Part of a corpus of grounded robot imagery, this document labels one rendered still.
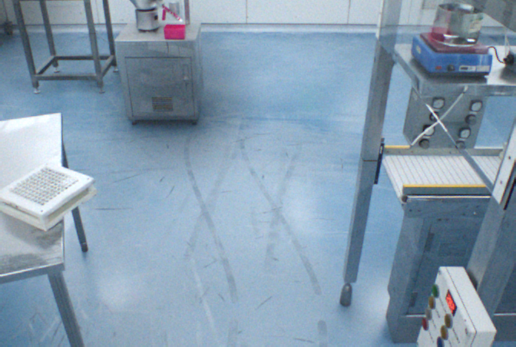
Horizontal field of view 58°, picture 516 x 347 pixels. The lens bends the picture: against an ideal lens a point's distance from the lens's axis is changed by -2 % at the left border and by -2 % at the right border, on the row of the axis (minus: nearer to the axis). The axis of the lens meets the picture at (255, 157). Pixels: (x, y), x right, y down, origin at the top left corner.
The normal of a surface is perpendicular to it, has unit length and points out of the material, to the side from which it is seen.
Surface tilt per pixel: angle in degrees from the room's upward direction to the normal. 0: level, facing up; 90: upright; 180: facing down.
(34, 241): 0
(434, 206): 90
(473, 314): 1
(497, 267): 90
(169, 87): 90
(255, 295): 0
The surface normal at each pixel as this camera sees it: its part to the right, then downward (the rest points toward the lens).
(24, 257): 0.01, -0.85
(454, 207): 0.01, 0.52
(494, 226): -1.00, 0.00
